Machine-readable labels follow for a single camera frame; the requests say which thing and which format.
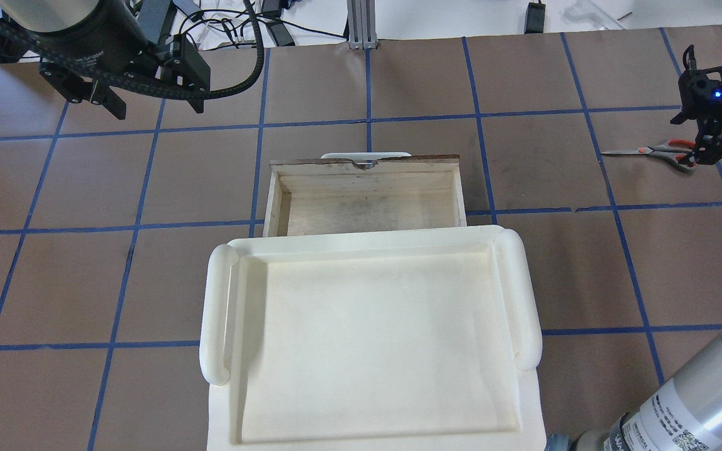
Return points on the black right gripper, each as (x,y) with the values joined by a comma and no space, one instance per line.
(713,121)

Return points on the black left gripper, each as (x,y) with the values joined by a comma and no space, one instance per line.
(99,39)

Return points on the grey orange scissors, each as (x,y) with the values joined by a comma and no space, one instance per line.
(677,153)

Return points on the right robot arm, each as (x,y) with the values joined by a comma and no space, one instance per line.
(685,413)

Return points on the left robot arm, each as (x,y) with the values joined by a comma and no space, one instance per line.
(153,18)

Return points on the wooden drawer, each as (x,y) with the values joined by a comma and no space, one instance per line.
(337,196)

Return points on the black power brick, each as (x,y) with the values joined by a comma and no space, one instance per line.
(279,33)

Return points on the black power adapter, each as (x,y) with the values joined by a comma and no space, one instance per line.
(534,18)

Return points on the white plastic tray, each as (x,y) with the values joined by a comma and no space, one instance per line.
(399,340)

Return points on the white drawer handle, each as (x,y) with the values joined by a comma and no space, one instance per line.
(364,156)

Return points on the aluminium frame post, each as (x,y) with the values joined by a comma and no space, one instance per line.
(362,32)

